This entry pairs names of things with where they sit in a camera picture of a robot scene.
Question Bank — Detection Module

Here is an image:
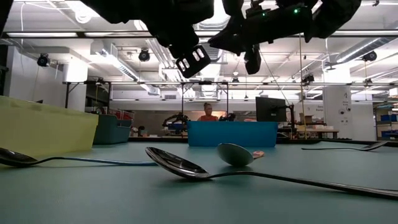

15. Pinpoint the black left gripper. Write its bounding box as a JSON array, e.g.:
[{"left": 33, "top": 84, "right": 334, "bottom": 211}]
[{"left": 149, "top": 23, "right": 211, "bottom": 78}]

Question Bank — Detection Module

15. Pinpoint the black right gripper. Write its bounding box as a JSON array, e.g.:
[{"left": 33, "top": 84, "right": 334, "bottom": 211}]
[{"left": 208, "top": 7, "right": 273, "bottom": 75}]

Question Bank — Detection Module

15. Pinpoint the orange-handled metal spoon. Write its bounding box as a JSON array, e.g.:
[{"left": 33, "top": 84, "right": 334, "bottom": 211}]
[{"left": 216, "top": 142, "right": 266, "bottom": 167}]

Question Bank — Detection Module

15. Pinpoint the black metal spoon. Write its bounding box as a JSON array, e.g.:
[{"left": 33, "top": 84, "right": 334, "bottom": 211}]
[
  {"left": 144, "top": 146, "right": 398, "bottom": 200},
  {"left": 300, "top": 141, "right": 388, "bottom": 152}
]

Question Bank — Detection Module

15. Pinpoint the blue-handled metal spoon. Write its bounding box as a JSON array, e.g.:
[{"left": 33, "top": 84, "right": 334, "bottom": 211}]
[{"left": 0, "top": 147, "right": 158, "bottom": 168}]

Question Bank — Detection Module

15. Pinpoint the black computer monitor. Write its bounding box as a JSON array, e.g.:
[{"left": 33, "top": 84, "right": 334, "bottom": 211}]
[{"left": 256, "top": 96, "right": 287, "bottom": 123}]

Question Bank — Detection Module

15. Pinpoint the black ceiling spotlight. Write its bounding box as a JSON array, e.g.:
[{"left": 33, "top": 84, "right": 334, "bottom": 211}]
[
  {"left": 362, "top": 50, "right": 378, "bottom": 62},
  {"left": 36, "top": 52, "right": 51, "bottom": 68},
  {"left": 138, "top": 48, "right": 151, "bottom": 62}
]

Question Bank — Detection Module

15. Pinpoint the bright blue plastic bin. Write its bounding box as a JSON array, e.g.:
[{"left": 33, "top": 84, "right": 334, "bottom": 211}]
[{"left": 187, "top": 120, "right": 279, "bottom": 148}]

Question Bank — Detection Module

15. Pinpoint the cardboard box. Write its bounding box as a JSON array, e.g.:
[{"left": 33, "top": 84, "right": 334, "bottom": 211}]
[{"left": 298, "top": 113, "right": 315, "bottom": 124}]

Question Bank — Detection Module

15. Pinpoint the wooden background desk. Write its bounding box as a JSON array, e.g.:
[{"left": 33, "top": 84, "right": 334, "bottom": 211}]
[{"left": 294, "top": 124, "right": 340, "bottom": 140}]

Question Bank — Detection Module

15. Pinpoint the grey-blue plastic bin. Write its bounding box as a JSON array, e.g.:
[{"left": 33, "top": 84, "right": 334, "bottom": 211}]
[{"left": 92, "top": 114, "right": 133, "bottom": 146}]

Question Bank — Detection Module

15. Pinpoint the teal table mat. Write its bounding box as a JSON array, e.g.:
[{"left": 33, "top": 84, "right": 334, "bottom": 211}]
[{"left": 0, "top": 141, "right": 398, "bottom": 224}]

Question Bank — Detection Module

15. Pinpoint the translucent yellow plastic bin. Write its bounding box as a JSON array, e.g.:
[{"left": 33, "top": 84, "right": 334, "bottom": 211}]
[{"left": 0, "top": 95, "right": 100, "bottom": 156}]

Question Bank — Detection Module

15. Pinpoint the white rectangular ceiling duct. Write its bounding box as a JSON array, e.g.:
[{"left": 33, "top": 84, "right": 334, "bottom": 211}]
[{"left": 90, "top": 42, "right": 162, "bottom": 96}]

